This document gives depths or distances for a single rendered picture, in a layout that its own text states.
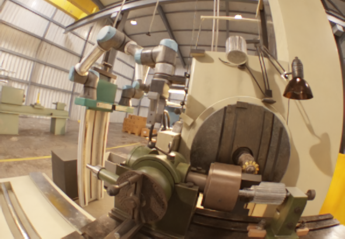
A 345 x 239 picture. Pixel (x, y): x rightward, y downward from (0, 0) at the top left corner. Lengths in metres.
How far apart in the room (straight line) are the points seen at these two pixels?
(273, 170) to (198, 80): 0.69
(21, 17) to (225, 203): 10.23
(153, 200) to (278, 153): 0.65
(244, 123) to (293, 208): 0.47
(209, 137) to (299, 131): 0.58
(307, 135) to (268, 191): 0.56
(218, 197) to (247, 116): 0.43
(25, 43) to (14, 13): 1.95
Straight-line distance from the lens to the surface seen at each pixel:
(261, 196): 0.60
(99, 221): 0.65
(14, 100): 5.57
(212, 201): 0.53
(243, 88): 0.92
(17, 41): 9.66
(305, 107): 1.05
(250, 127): 0.78
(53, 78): 10.22
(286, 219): 0.70
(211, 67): 0.95
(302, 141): 1.04
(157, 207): 0.47
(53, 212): 1.14
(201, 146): 0.79
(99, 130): 1.63
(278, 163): 0.87
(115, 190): 0.34
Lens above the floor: 1.45
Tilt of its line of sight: 3 degrees up
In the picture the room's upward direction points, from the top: 9 degrees clockwise
